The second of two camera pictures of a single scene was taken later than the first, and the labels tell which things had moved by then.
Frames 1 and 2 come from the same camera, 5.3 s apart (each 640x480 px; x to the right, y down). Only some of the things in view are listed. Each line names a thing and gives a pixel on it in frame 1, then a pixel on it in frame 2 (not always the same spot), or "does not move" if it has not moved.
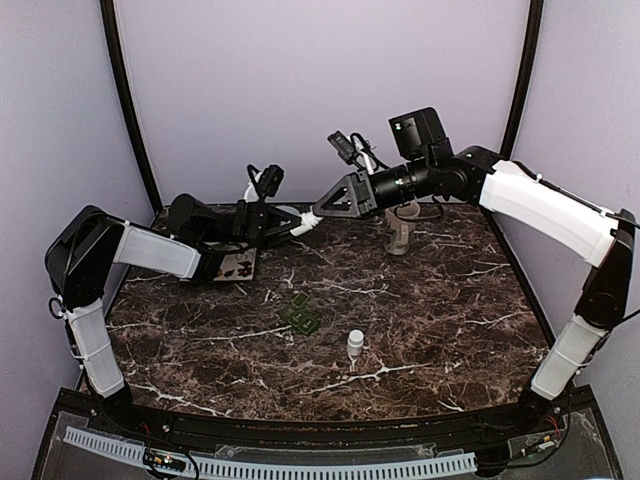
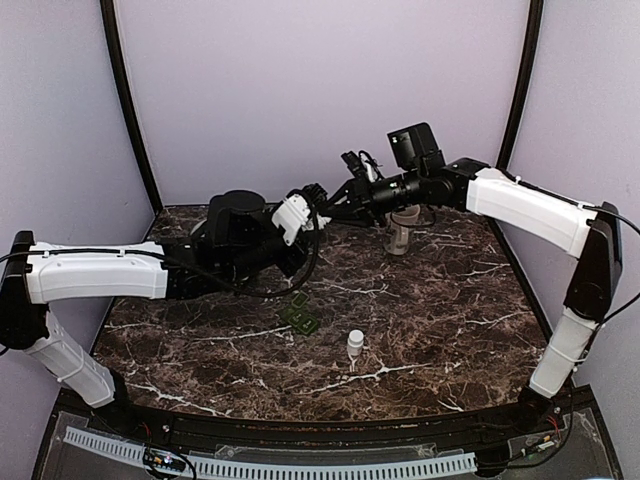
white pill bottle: [355, 342] does not move
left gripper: [254, 221] to [292, 266]
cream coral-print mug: [400, 223] does not move
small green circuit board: [162, 460] does not move
